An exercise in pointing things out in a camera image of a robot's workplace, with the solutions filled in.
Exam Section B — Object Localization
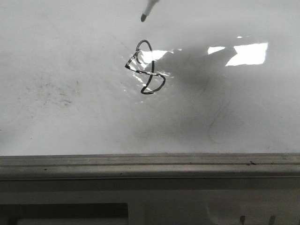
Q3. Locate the white black whiteboard marker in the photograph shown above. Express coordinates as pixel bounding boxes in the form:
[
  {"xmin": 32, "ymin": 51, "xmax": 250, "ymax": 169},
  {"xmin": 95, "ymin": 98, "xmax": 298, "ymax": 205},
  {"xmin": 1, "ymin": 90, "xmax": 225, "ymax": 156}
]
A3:
[{"xmin": 141, "ymin": 0, "xmax": 159, "ymax": 22}]

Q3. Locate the white whiteboard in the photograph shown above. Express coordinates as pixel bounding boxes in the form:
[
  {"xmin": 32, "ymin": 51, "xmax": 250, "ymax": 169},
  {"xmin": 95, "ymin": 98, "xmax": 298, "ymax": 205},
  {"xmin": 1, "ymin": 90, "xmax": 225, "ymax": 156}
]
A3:
[{"xmin": 0, "ymin": 0, "xmax": 300, "ymax": 156}]

